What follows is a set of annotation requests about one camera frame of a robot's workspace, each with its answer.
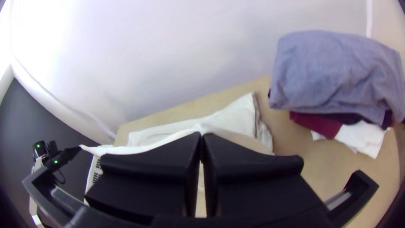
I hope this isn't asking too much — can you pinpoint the pile of folded clothes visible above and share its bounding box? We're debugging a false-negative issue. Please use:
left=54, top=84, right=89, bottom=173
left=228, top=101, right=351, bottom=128
left=267, top=30, right=405, bottom=160

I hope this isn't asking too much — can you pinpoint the black cable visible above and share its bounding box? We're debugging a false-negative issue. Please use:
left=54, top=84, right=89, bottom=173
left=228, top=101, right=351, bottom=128
left=53, top=170, right=66, bottom=185

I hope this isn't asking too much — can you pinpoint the white laundry basket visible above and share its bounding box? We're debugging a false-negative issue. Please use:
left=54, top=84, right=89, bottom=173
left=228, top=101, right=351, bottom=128
left=84, top=154, right=105, bottom=194

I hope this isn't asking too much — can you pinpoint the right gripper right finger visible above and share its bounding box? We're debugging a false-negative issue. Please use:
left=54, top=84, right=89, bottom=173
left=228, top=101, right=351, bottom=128
left=201, top=133, right=330, bottom=220

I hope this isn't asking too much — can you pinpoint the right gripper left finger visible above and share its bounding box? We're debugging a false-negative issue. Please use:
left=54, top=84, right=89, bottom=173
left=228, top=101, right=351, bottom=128
left=84, top=131, right=202, bottom=223

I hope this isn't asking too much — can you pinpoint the white t-shirt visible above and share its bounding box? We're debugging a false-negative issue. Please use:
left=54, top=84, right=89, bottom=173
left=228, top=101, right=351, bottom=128
left=79, top=92, right=275, bottom=190

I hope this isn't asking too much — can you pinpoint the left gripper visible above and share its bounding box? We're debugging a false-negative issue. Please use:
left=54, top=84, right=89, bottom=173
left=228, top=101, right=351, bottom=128
left=58, top=147, right=82, bottom=165

